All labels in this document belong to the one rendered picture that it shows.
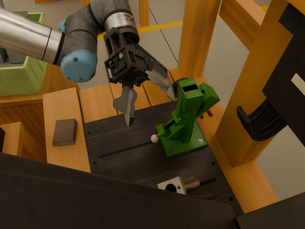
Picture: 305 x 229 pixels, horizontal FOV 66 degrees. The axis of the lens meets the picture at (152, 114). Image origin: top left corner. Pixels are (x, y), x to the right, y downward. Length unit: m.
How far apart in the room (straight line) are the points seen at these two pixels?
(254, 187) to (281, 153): 1.23
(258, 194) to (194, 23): 0.61
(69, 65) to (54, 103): 0.51
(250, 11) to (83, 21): 0.47
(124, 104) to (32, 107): 0.80
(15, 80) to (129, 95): 0.75
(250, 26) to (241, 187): 0.50
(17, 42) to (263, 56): 0.52
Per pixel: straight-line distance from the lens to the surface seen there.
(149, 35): 2.80
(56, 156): 0.90
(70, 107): 1.00
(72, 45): 0.55
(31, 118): 1.37
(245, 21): 0.79
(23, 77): 1.19
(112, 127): 0.91
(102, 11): 0.63
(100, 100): 1.02
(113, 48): 0.54
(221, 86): 2.33
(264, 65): 0.60
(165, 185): 0.48
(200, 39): 0.96
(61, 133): 0.91
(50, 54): 0.55
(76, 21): 0.65
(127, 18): 0.59
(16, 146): 1.05
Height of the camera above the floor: 1.66
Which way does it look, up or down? 55 degrees down
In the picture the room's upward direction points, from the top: straight up
